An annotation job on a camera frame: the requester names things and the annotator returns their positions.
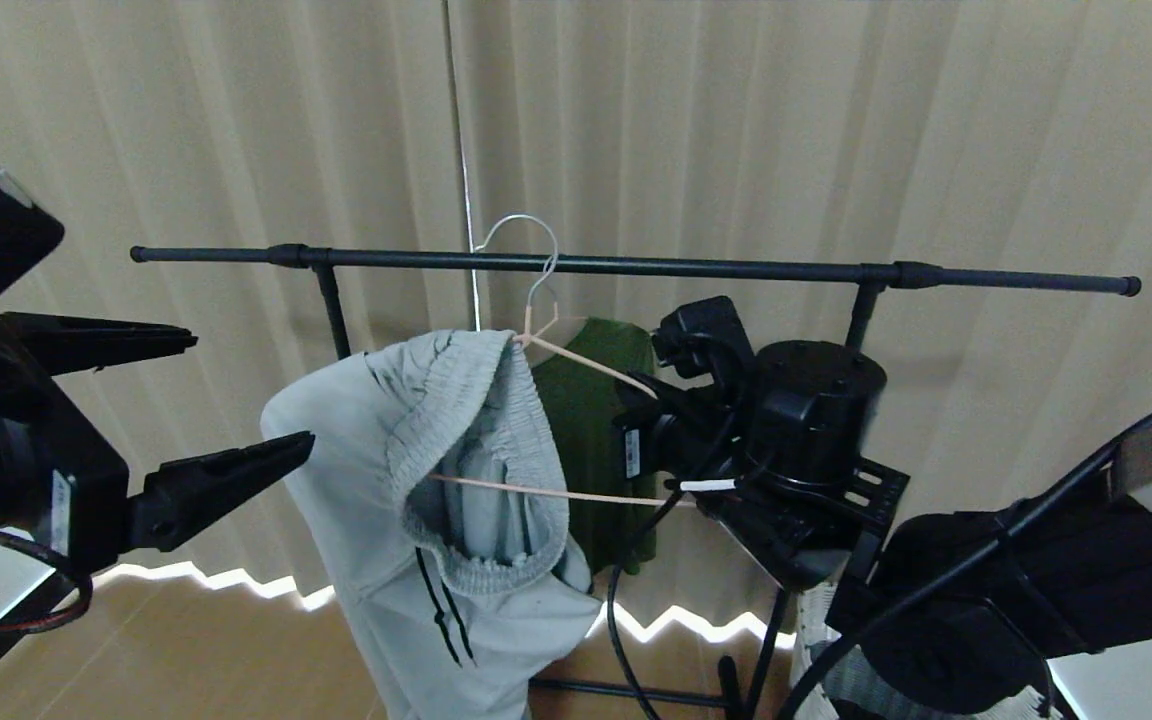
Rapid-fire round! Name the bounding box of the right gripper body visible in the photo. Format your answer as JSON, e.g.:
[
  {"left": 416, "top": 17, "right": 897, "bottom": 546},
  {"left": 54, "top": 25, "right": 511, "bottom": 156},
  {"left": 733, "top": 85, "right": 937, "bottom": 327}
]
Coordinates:
[{"left": 616, "top": 385, "right": 769, "bottom": 483}]

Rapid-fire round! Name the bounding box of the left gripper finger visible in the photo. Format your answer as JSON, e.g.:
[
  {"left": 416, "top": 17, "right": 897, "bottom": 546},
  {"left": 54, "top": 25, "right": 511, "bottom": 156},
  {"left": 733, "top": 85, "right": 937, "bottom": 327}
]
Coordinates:
[
  {"left": 1, "top": 312, "right": 199, "bottom": 377},
  {"left": 129, "top": 432, "right": 316, "bottom": 553}
]

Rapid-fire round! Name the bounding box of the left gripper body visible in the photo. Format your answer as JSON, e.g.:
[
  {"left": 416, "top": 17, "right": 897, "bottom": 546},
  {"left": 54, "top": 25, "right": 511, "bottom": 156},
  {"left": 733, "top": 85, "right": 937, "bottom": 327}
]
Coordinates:
[{"left": 0, "top": 345, "right": 132, "bottom": 578}]

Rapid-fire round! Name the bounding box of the green printed shirt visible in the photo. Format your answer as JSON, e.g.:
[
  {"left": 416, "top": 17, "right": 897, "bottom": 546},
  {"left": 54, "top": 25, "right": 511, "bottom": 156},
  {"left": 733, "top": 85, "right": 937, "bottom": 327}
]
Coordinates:
[{"left": 531, "top": 318, "right": 659, "bottom": 577}]

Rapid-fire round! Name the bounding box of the pink clothes hanger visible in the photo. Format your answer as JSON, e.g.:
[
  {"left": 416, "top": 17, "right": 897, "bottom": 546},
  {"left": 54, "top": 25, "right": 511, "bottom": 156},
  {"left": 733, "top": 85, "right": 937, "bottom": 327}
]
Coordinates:
[
  {"left": 424, "top": 215, "right": 699, "bottom": 508},
  {"left": 536, "top": 255, "right": 592, "bottom": 346}
]

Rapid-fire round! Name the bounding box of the pale grey garment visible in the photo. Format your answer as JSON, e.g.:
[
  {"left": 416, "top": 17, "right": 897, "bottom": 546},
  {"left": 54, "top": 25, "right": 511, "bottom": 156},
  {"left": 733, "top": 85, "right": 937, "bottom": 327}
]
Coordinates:
[{"left": 261, "top": 330, "right": 605, "bottom": 720}]

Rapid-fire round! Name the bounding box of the black clothes rack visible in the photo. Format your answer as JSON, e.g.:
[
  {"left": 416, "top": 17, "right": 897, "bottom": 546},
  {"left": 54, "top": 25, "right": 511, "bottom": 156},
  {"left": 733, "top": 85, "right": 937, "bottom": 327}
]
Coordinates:
[{"left": 131, "top": 243, "right": 1142, "bottom": 716}]

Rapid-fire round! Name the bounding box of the white laundry basket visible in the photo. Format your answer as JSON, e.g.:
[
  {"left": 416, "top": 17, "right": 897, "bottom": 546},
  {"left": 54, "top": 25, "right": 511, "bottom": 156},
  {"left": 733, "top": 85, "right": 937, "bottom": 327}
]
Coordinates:
[{"left": 791, "top": 585, "right": 1067, "bottom": 720}]

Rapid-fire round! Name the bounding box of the beige curtain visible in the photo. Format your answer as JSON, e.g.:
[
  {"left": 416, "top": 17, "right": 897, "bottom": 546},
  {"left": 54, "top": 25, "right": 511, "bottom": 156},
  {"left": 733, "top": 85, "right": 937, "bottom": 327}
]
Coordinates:
[{"left": 0, "top": 0, "right": 1152, "bottom": 646}]

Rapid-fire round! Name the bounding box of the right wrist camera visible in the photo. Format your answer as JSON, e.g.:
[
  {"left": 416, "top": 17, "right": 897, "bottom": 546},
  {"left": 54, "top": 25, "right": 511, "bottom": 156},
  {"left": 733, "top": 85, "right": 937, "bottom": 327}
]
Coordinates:
[{"left": 651, "top": 297, "right": 759, "bottom": 383}]

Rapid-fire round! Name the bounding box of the black cable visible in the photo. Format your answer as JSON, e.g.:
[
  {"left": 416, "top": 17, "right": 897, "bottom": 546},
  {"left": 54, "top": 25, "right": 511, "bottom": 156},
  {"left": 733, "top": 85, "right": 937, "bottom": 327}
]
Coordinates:
[{"left": 606, "top": 385, "right": 1152, "bottom": 720}]

